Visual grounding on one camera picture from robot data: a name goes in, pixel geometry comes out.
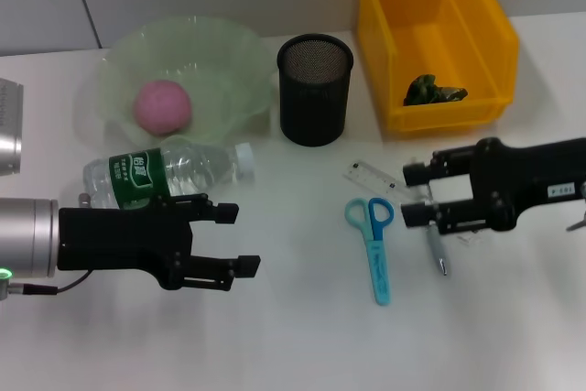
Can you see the translucent green fruit plate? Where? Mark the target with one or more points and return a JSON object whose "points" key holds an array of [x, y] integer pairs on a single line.
{"points": [[206, 57]]}

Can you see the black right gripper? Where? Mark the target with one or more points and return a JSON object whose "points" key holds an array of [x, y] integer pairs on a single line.
{"points": [[517, 176]]}

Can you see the clear plastic ruler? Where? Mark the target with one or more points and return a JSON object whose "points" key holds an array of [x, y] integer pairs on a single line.
{"points": [[375, 178]]}

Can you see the pink peach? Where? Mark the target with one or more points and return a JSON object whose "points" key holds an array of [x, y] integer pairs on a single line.
{"points": [[162, 107]]}

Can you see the yellow plastic bin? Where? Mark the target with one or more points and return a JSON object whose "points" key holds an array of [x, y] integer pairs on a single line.
{"points": [[435, 20]]}

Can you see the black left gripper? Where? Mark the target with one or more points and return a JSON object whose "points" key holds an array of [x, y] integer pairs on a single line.
{"points": [[114, 240]]}

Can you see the black mesh pen holder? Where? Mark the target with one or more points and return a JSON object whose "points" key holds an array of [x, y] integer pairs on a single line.
{"points": [[316, 102]]}

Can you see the blue scissors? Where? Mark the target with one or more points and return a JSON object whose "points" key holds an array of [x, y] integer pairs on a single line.
{"points": [[379, 267]]}

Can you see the green plastic wrapper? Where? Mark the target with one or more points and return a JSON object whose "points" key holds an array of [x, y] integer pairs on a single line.
{"points": [[430, 91]]}

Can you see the clear green-label water bottle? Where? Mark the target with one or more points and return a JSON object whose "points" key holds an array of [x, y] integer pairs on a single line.
{"points": [[137, 171]]}

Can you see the grey ballpoint pen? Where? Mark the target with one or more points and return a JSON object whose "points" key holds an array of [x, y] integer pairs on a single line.
{"points": [[435, 249]]}

